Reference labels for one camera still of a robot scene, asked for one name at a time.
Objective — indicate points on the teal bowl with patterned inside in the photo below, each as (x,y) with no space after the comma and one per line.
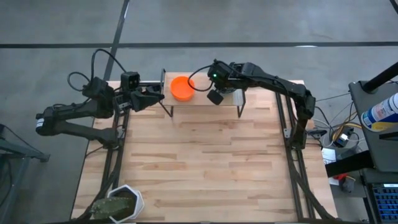
(230,91)

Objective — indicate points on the red small object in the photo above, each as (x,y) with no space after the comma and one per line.
(340,177)

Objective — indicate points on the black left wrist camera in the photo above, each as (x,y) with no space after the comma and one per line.
(130,81)

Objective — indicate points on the black aluminium frame rail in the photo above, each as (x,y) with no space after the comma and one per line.
(115,161)
(292,174)

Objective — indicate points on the grey small object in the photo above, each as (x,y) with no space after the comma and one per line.
(347,185)

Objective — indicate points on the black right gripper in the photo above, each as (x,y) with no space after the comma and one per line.
(222,74)

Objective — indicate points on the grey cart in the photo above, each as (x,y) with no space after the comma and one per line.
(382,149)

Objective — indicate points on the white paper sheet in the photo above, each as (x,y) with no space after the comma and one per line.
(328,155)

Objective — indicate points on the green cactus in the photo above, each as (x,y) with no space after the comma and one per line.
(109,207)

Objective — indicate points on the white hexagonal plant pot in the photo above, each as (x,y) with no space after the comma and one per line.
(139,202)

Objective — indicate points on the blue backlit keyboard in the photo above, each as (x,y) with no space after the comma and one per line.
(387,203)

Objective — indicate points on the wooden riser shelf black legs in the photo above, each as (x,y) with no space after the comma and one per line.
(202,99)

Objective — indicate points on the black pole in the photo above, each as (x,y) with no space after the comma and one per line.
(382,77)

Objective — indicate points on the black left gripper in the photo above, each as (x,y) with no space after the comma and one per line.
(126,101)

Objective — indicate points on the orange plastic mini bowl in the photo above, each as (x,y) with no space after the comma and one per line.
(181,87)

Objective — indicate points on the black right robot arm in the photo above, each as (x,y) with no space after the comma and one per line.
(280,84)

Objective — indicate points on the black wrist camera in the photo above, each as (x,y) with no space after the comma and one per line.
(215,97)
(130,81)

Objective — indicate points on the blue white spray can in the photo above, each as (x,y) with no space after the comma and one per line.
(381,112)

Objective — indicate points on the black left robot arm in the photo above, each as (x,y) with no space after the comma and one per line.
(71,112)

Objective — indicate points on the blue white small device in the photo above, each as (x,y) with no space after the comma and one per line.
(343,139)

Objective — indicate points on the grey metal stand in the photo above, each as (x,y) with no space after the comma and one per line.
(18,152)

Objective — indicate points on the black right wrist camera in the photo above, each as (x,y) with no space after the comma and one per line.
(215,97)

